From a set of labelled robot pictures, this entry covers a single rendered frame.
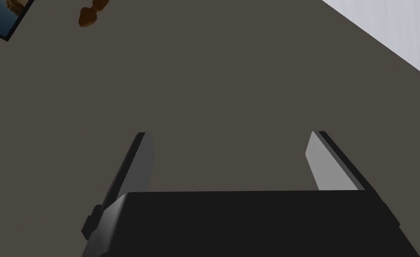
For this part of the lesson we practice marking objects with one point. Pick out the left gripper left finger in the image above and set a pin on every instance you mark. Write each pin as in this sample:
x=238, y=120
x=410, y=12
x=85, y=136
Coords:
x=135, y=167

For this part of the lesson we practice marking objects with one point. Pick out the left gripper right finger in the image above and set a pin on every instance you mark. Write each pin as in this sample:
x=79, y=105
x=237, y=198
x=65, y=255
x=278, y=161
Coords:
x=329, y=166

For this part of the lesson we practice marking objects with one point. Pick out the brown wall lamp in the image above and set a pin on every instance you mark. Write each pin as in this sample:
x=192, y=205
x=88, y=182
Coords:
x=90, y=13

